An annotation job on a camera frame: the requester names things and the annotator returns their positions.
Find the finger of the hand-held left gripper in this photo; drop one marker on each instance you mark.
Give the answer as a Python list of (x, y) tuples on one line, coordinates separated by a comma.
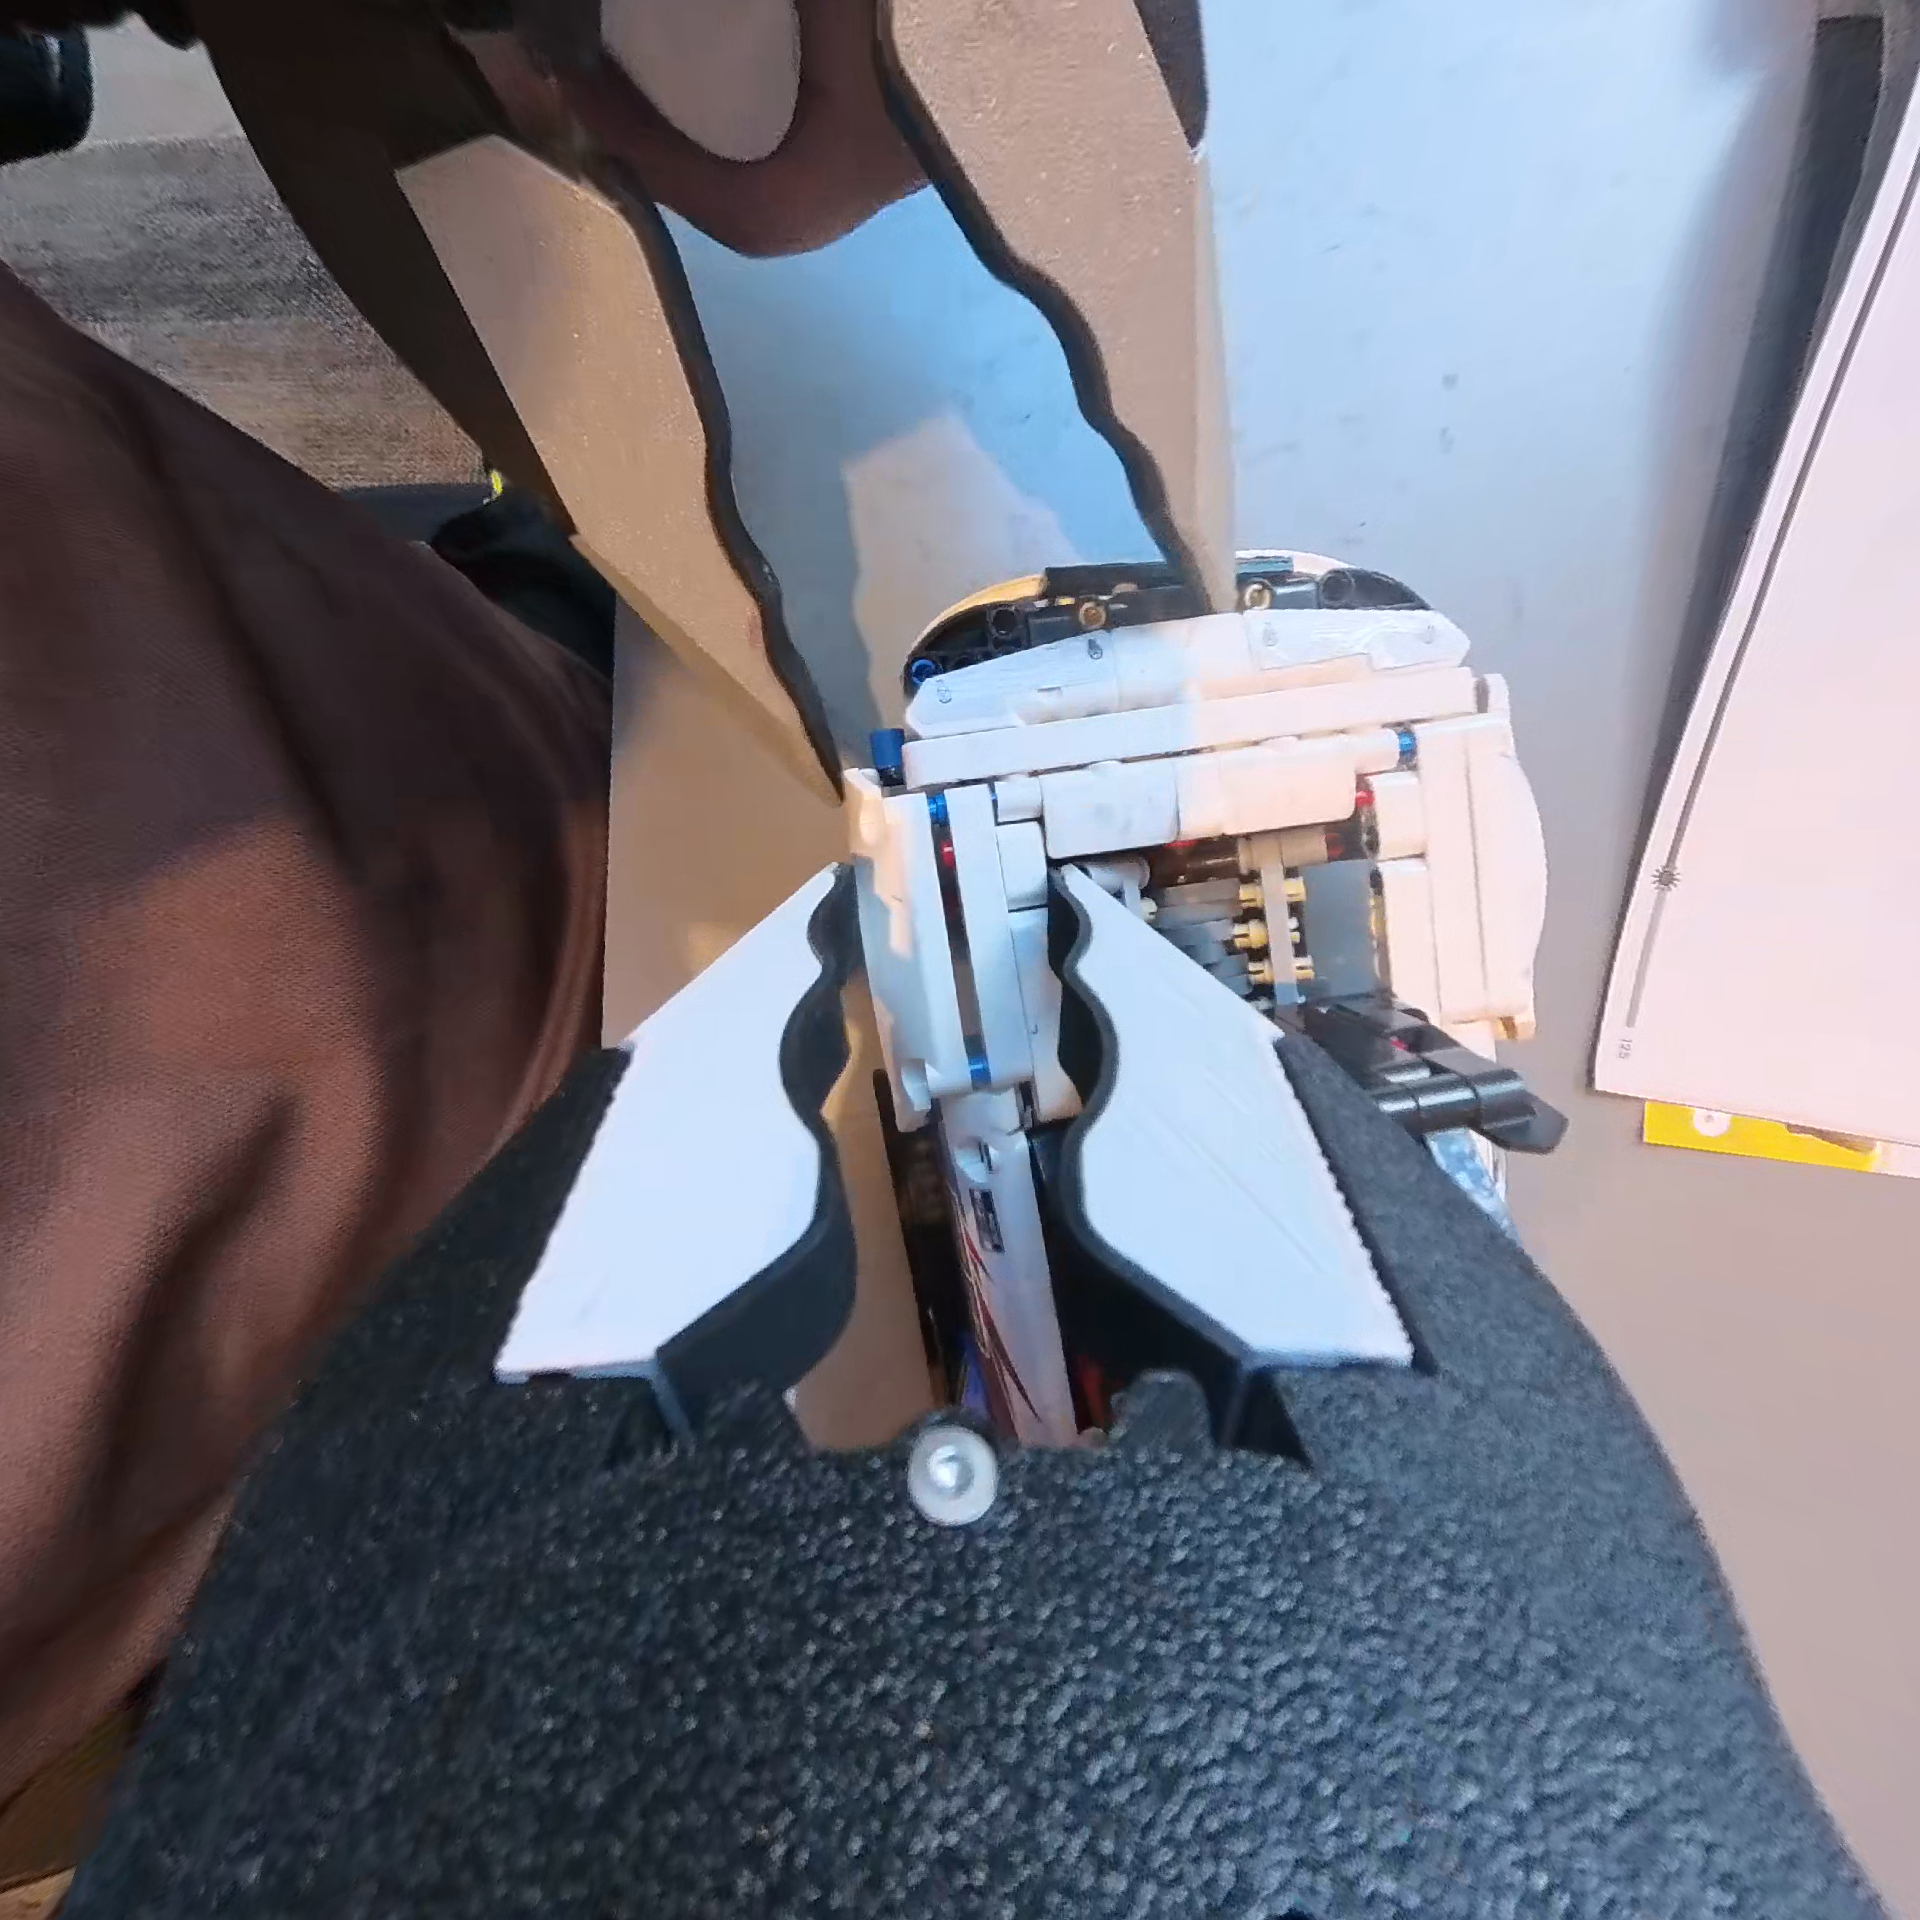
[(1079, 175), (599, 369)]

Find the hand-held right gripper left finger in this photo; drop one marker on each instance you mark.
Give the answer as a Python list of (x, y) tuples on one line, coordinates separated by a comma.
[(680, 1180)]

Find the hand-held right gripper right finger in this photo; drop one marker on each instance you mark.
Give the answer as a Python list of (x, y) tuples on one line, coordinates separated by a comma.
[(1230, 1205)]

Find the toy brick race car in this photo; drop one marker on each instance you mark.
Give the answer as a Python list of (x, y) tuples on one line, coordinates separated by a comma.
[(1203, 780)]

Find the grey desk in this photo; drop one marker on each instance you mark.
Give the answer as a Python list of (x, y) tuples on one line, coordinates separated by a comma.
[(1424, 302)]

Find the person's left hand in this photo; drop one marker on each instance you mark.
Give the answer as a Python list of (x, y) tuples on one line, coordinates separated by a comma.
[(804, 194)]

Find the open instruction booklet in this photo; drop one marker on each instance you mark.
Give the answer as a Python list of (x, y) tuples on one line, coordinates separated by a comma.
[(1767, 746)]

